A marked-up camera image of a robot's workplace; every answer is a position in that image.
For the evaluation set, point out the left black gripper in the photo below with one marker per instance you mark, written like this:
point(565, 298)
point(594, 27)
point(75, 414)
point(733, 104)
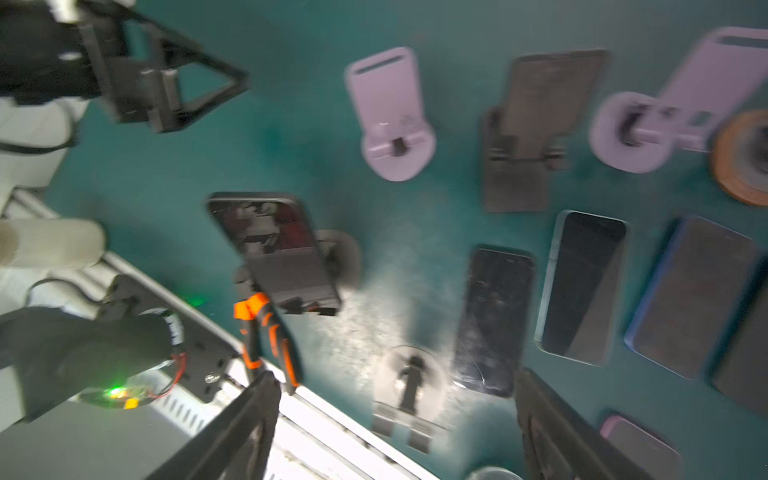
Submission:
point(109, 52)

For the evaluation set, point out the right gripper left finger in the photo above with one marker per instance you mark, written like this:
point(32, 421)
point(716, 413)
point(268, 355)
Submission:
point(237, 443)

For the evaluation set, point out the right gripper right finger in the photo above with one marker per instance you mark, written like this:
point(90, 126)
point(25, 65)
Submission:
point(558, 443)

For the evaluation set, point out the black smartphone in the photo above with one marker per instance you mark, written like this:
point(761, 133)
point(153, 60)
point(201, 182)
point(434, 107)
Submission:
point(582, 287)
point(741, 375)
point(494, 320)
point(272, 234)
point(653, 455)

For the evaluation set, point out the blue edged smartphone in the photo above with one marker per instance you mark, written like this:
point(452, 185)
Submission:
point(691, 296)

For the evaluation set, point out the brown round phone stand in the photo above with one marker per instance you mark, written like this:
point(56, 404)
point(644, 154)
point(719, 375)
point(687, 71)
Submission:
point(739, 158)

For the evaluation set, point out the dark round phone stand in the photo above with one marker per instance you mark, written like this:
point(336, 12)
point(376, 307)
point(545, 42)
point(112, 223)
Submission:
point(409, 390)

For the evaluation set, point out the lilac phone stand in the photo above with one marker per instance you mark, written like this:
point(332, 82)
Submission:
point(637, 133)

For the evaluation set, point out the black square phone stand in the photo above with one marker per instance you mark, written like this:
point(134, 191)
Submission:
point(545, 97)

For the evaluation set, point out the orange black pliers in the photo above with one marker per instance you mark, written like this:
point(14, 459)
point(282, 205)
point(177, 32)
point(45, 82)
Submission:
point(258, 319)

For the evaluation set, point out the green table mat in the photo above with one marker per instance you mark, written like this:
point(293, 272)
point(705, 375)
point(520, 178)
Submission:
point(296, 131)

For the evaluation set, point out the white slotted cable duct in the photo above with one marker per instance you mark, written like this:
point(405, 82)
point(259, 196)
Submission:
point(188, 413)

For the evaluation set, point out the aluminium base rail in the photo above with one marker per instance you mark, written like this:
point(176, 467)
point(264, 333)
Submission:
point(314, 440)

